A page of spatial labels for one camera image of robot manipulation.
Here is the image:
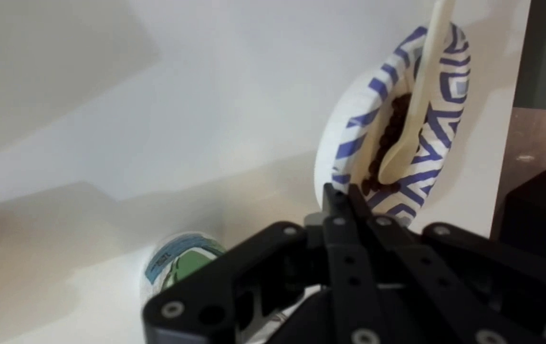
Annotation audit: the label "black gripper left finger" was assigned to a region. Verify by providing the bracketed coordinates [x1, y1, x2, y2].
[142, 181, 377, 344]

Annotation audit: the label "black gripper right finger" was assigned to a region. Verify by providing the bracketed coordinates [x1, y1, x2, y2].
[348, 183, 546, 344]

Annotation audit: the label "cream plastic spoon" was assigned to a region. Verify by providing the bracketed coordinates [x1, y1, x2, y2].
[377, 0, 461, 187]

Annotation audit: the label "blue patterned paper bowl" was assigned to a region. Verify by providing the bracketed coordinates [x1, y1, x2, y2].
[314, 21, 472, 227]

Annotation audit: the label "dark coffee beans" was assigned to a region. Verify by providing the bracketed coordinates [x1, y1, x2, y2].
[361, 92, 415, 197]

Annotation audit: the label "patterned paper coffee cup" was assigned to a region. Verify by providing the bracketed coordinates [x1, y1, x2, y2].
[138, 231, 232, 344]

